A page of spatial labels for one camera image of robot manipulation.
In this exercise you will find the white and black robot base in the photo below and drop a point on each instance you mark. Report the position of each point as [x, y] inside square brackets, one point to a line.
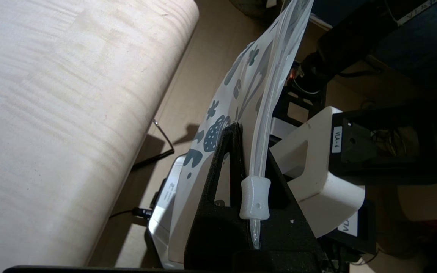
[317, 189]

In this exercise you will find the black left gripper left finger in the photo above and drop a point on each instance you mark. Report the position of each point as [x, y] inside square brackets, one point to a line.
[218, 227]

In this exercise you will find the white pouch with blue plants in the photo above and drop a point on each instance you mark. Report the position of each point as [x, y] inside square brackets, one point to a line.
[233, 102]

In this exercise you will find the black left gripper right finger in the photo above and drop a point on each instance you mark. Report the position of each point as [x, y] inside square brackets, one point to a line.
[286, 227]

